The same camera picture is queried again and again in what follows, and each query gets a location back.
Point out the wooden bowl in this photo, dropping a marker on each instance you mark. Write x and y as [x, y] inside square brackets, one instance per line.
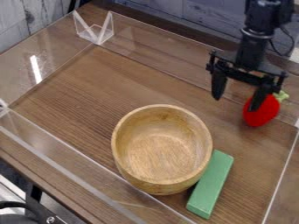
[161, 147]

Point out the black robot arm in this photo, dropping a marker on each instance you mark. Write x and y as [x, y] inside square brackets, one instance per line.
[245, 65]

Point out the black metal table mount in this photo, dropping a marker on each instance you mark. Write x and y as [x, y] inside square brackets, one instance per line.
[44, 215]

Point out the clear acrylic corner bracket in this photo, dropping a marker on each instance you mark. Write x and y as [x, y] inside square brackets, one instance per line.
[97, 34]

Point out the green rectangular block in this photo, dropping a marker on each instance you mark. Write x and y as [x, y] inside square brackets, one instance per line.
[208, 187]

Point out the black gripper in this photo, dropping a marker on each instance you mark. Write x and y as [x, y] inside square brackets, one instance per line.
[267, 77]

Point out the clear acrylic front wall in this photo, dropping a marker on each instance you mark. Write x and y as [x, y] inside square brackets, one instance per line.
[84, 185]

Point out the red plush strawberry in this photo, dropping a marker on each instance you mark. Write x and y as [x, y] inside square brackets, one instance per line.
[267, 111]

